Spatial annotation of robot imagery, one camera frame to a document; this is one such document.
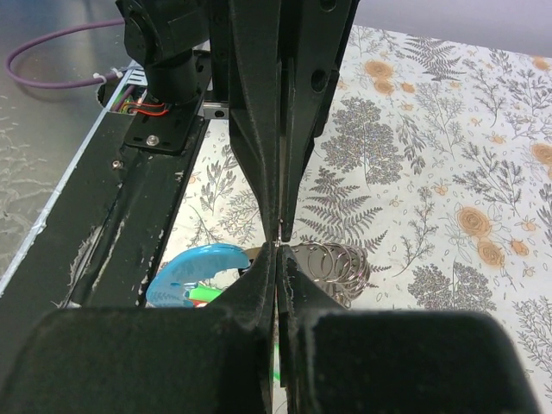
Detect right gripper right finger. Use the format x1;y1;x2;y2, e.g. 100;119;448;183
277;246;539;413

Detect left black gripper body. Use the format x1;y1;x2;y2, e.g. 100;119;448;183
116;0;229;105

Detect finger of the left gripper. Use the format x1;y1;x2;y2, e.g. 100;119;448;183
279;1;358;241
229;1;281;241

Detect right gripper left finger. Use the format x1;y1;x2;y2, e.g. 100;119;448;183
0;241;277;414

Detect bunch of coloured key tags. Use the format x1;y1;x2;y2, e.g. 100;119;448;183
141;241;373;398

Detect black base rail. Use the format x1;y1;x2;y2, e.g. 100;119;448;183
1;111;208;373

